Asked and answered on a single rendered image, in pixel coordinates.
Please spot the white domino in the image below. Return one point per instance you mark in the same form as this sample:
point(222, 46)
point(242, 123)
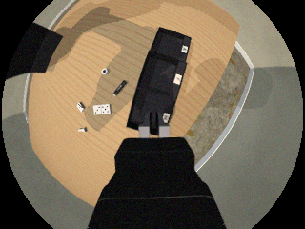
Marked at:
point(102, 109)

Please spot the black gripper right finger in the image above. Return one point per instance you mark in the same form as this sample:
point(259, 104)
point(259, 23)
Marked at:
point(162, 128)

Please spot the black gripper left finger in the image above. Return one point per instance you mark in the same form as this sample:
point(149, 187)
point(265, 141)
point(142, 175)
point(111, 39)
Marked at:
point(146, 128)

